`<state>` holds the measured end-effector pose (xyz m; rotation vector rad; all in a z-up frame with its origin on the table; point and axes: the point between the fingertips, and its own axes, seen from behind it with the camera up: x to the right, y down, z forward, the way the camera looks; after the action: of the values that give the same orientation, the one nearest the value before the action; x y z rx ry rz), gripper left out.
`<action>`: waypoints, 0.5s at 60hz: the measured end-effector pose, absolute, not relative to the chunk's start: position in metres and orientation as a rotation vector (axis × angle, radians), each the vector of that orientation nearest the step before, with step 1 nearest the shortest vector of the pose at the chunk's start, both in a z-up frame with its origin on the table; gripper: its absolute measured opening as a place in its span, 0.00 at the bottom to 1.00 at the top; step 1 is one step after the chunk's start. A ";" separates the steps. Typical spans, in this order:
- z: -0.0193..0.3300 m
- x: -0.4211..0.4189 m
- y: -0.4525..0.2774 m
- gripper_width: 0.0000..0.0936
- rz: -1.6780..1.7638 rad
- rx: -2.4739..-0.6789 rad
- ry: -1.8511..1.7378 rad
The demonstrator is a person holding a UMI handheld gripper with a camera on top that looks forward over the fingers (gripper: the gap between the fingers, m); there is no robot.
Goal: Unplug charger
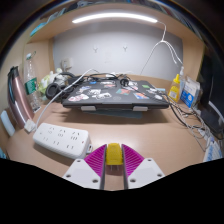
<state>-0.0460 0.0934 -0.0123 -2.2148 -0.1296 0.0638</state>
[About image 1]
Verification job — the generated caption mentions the thin white hanging cable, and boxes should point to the thin white hanging cable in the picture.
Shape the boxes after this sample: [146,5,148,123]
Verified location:
[139,20,184,77]

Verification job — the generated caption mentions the bundle of desk cables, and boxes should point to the bundle of desk cables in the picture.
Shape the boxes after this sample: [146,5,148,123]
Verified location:
[166,96,224,153]

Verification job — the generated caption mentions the thick white power cable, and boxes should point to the thick white power cable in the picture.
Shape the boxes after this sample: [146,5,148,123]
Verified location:
[33,68,98,129]

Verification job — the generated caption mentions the white LED light bar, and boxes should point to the white LED light bar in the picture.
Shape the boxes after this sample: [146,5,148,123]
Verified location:
[71,12,158,24]

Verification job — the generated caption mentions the green and white plush toy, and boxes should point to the green and white plush toy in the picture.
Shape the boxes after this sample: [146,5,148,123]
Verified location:
[38,68,64,96]

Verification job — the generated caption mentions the yellow charger block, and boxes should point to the yellow charger block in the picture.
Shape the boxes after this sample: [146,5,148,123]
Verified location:
[105,142,124,174]

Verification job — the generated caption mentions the clear plastic water bottle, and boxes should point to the clear plastic water bottle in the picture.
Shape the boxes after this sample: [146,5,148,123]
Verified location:
[23,50,43,114]

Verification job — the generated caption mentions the yellow squeeze bottle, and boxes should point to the yellow squeeze bottle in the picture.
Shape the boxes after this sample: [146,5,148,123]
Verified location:
[167,73,182,103]

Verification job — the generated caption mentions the blue and white packet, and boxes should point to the blue and white packet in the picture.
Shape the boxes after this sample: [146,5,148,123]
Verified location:
[180,77,201,109]

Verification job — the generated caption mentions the clear pump bottle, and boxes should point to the clear pump bottle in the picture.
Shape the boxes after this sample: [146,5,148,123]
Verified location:
[178,65,187,94]

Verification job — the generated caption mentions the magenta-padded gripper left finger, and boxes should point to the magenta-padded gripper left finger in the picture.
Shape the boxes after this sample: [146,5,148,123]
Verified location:
[62,143,108,190]

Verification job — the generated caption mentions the black headphones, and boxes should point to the black headphones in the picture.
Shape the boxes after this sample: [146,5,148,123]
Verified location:
[45,71,76,100]

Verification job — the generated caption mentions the black monitor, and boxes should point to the black monitor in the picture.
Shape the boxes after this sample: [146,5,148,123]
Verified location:
[196,54,224,139]

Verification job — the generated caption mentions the pink metal thermos flask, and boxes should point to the pink metal thermos flask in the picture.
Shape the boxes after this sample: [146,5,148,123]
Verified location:
[7,65,35,129]

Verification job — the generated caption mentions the white power strip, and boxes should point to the white power strip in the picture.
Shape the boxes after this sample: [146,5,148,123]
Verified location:
[32,122,92,160]

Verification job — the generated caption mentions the sticker-covered black laptop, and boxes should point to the sticker-covered black laptop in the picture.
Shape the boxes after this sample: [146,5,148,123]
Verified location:
[61,79,170,110]

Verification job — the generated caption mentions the white cylinder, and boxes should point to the white cylinder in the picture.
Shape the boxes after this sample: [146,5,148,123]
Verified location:
[0,110,16,138]

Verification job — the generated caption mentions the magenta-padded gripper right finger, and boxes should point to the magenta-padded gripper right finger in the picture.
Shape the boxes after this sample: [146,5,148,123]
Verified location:
[121,143,166,190]

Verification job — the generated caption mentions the white wall socket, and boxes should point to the white wall socket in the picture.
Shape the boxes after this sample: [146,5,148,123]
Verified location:
[60,57,74,70]

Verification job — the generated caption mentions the tangled black cable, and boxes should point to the tangled black cable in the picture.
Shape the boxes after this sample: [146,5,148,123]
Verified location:
[66,72,141,88]

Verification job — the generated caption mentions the grey laptop stand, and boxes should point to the grey laptop stand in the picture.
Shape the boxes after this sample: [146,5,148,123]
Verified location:
[79,104,149,119]

